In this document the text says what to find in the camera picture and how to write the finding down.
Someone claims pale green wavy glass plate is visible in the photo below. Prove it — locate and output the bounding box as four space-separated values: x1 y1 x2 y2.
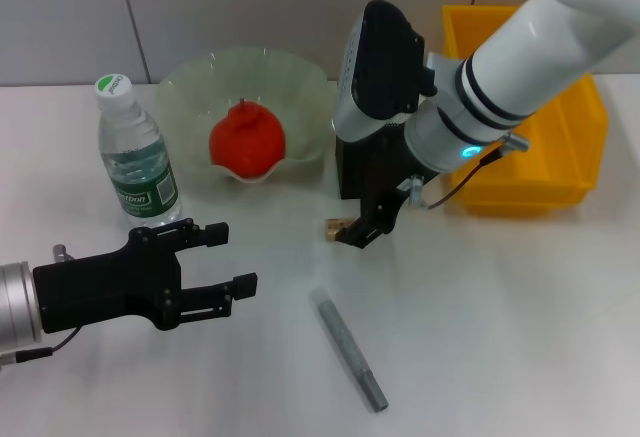
152 45 337 189

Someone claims right gripper cable with plugs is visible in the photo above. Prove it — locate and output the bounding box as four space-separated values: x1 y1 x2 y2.
398 131 531 211

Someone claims small beige eraser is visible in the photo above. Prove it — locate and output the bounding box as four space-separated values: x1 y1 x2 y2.
324 216 352 243

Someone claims grey marker pen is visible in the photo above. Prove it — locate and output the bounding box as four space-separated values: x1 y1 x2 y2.
309 286 391 414

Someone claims yellow plastic storage bin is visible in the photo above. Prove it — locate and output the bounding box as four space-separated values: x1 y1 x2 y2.
442 4 611 217

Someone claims clear green-label water bottle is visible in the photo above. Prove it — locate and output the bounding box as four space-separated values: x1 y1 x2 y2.
93 72 182 231

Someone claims gripper cable with plugs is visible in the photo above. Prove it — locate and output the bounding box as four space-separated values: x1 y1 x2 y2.
398 131 531 211
0 243 84 366

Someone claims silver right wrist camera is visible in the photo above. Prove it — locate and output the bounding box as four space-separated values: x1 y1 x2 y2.
332 0 439 144

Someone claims left gripper cable with plugs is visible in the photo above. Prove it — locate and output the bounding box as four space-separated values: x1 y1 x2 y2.
0 243 84 366

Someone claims black mesh pen holder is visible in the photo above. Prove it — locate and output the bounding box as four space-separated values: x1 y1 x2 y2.
335 131 417 201

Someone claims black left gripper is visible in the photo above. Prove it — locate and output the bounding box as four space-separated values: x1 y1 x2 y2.
32 218 259 335

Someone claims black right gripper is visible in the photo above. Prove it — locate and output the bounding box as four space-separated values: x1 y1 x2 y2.
333 124 432 252

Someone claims red-orange toy orange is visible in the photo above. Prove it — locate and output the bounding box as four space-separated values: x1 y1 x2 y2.
208 98 288 181

